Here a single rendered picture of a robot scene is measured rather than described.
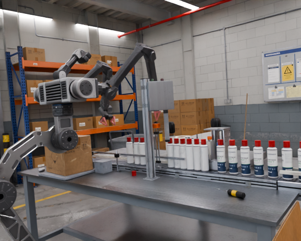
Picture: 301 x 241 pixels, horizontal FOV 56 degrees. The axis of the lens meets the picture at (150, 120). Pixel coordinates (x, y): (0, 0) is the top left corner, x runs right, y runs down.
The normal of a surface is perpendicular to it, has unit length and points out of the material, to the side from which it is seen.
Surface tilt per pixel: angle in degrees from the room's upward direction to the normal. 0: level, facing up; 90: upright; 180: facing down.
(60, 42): 90
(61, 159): 90
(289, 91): 89
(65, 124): 90
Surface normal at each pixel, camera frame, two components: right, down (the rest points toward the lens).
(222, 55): -0.68, 0.08
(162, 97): 0.29, 0.03
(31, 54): 0.74, -0.01
